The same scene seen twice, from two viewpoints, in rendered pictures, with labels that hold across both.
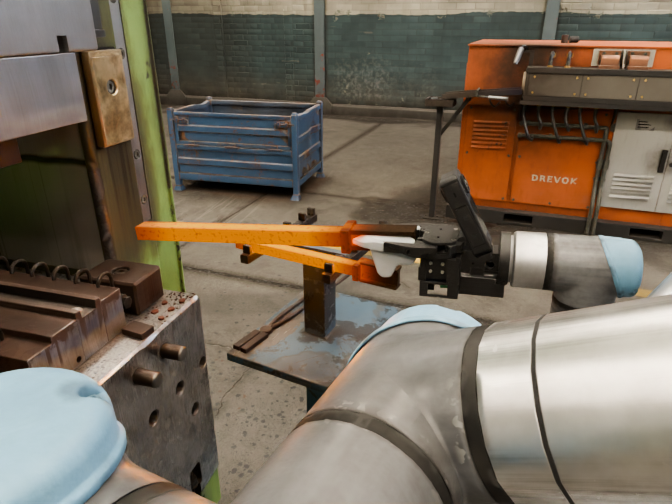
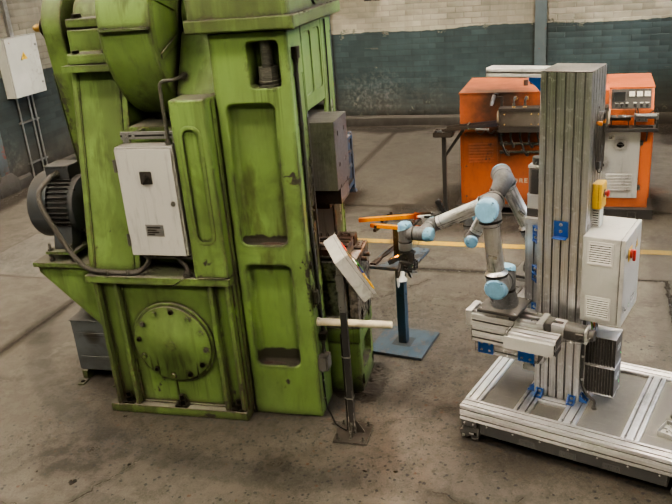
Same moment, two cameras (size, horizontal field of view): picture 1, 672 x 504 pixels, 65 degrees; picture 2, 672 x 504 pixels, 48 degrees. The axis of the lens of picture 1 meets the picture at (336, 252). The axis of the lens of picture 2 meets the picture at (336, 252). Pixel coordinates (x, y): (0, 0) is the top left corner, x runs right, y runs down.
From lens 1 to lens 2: 3.85 m
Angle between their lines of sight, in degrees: 3
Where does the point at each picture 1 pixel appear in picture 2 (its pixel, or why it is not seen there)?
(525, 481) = (438, 224)
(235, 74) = not seen: hidden behind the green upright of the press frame
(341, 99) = (353, 111)
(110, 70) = not seen: hidden behind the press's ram
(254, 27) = not seen: hidden behind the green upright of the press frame
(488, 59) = (473, 102)
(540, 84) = (508, 119)
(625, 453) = (443, 220)
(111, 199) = (336, 213)
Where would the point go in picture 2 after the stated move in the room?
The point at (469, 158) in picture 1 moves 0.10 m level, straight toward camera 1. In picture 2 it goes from (468, 170) to (468, 173)
